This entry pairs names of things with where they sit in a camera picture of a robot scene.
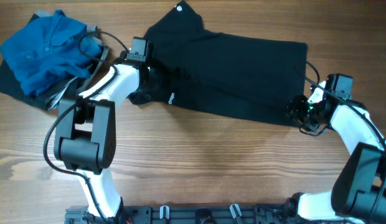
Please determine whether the right black cable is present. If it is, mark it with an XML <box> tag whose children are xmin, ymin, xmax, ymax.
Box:
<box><xmin>294</xmin><ymin>59</ymin><xmax>386</xmax><ymax>224</ymax></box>

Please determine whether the blue polo shirt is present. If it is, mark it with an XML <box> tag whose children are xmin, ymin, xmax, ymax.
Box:
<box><xmin>0</xmin><ymin>10</ymin><xmax>102</xmax><ymax>96</ymax></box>

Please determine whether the black folded garment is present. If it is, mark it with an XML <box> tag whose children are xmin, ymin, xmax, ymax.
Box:
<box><xmin>0</xmin><ymin>14</ymin><xmax>102</xmax><ymax>111</ymax></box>

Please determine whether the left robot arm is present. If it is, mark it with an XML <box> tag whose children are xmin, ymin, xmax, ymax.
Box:
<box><xmin>49</xmin><ymin>60</ymin><xmax>151</xmax><ymax>223</ymax></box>

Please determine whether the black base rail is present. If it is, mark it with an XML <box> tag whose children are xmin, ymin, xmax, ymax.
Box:
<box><xmin>64</xmin><ymin>203</ymin><xmax>299</xmax><ymax>224</ymax></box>

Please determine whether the grey folded garment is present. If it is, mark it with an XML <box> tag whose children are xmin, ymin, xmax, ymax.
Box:
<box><xmin>29</xmin><ymin>10</ymin><xmax>109</xmax><ymax>111</ymax></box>

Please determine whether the black cable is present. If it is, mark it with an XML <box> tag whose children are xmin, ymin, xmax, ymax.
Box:
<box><xmin>294</xmin><ymin>59</ymin><xmax>386</xmax><ymax>224</ymax></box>
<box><xmin>42</xmin><ymin>30</ymin><xmax>131</xmax><ymax>223</ymax></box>

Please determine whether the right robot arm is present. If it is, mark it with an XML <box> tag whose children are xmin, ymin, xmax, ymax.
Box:
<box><xmin>287</xmin><ymin>95</ymin><xmax>386</xmax><ymax>223</ymax></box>

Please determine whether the left black cable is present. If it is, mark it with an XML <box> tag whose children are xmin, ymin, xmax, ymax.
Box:
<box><xmin>42</xmin><ymin>30</ymin><xmax>131</xmax><ymax>223</ymax></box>

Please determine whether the black t-shirt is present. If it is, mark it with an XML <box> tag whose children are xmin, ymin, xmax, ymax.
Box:
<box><xmin>129</xmin><ymin>1</ymin><xmax>308</xmax><ymax>126</ymax></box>

